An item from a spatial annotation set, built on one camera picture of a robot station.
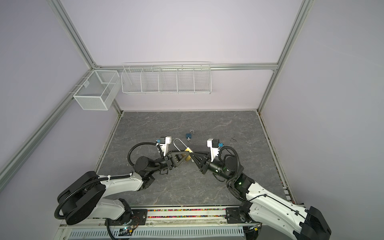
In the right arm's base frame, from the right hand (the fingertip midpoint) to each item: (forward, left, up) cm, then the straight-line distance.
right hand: (191, 155), depth 65 cm
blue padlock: (+31, +4, -27) cm, 41 cm away
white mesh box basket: (+47, +62, +1) cm, 77 cm away
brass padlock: (+2, +2, +1) cm, 3 cm away
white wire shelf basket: (+56, +18, +3) cm, 59 cm away
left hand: (-1, +1, 0) cm, 1 cm away
